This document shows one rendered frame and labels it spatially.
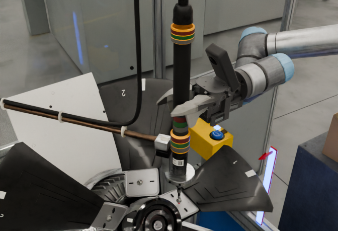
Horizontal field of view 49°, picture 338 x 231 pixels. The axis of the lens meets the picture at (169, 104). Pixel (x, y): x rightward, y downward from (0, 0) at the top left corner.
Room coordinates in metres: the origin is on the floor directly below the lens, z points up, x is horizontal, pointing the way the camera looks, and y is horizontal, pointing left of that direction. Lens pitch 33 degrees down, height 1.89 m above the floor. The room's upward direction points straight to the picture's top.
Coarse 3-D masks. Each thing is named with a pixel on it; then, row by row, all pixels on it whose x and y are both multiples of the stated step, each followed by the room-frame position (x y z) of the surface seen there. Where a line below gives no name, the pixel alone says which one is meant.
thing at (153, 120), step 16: (128, 80) 0.82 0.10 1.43; (160, 80) 0.82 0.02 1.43; (112, 96) 0.80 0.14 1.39; (128, 96) 0.79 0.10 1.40; (144, 96) 0.78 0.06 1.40; (160, 96) 0.78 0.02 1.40; (112, 112) 0.77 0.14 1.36; (128, 112) 0.76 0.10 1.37; (144, 112) 0.75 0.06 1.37; (160, 112) 0.75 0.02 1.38; (128, 128) 0.73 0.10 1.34; (144, 128) 0.72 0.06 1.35; (160, 128) 0.72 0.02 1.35; (128, 144) 0.70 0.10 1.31; (144, 144) 0.69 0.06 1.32; (128, 160) 0.67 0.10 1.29; (144, 160) 0.66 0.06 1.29; (160, 160) 0.66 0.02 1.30
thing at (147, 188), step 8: (152, 168) 0.65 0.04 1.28; (128, 176) 0.65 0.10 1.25; (136, 176) 0.65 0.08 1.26; (144, 176) 0.64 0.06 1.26; (152, 176) 0.63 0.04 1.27; (128, 184) 0.64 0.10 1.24; (136, 184) 0.63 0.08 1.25; (144, 184) 0.63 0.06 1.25; (152, 184) 0.62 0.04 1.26; (128, 192) 0.63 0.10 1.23; (136, 192) 0.62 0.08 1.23; (144, 192) 0.61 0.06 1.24; (152, 192) 0.61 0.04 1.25
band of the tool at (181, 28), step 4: (172, 24) 0.64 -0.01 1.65; (192, 24) 0.64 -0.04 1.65; (172, 28) 0.62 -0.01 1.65; (176, 28) 0.65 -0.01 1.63; (180, 28) 0.65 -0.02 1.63; (184, 28) 0.65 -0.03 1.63; (188, 28) 0.65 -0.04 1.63; (192, 28) 0.62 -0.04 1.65; (180, 40) 0.61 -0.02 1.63; (184, 40) 0.61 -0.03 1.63; (180, 44) 0.61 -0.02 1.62; (184, 44) 0.61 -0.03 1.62
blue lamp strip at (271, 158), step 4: (272, 148) 0.83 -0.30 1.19; (272, 156) 0.83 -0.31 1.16; (268, 160) 0.83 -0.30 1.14; (272, 160) 0.82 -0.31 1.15; (268, 164) 0.83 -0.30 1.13; (272, 164) 0.82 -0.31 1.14; (268, 168) 0.83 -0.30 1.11; (272, 168) 0.82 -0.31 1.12; (268, 172) 0.83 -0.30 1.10; (268, 176) 0.83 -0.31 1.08; (264, 180) 0.83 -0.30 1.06; (268, 180) 0.82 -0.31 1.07; (264, 184) 0.83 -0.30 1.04; (268, 184) 0.82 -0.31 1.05; (268, 188) 0.82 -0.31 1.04; (260, 212) 0.83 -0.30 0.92; (260, 216) 0.83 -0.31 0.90; (260, 220) 0.82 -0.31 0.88
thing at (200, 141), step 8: (200, 120) 1.13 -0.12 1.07; (192, 128) 1.08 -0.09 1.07; (200, 128) 1.08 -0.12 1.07; (208, 128) 1.08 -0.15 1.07; (192, 136) 1.08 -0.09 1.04; (200, 136) 1.04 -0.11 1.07; (208, 136) 1.04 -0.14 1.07; (224, 136) 1.03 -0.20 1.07; (232, 136) 1.04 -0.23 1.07; (192, 144) 1.07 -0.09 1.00; (200, 144) 1.04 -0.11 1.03; (208, 144) 1.00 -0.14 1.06; (216, 144) 0.99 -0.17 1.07; (224, 144) 1.02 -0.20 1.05; (200, 152) 1.03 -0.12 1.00; (208, 152) 1.00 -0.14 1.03
